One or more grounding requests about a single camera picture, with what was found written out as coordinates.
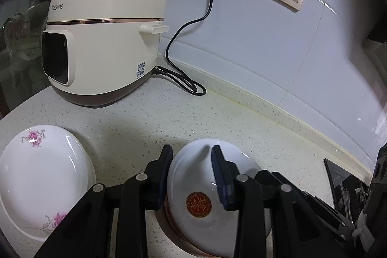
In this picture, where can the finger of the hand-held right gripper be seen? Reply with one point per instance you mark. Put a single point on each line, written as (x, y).
(329, 215)

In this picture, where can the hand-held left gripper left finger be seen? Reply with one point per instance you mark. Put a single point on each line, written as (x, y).
(163, 179)

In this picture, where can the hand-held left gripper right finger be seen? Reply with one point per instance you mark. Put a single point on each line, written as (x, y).
(220, 182)

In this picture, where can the small floral white plate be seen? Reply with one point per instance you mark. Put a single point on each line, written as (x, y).
(39, 179)

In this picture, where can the cream rice cooker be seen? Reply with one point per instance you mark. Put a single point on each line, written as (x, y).
(105, 43)

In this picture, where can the glass door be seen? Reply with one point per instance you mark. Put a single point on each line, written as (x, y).
(18, 34)

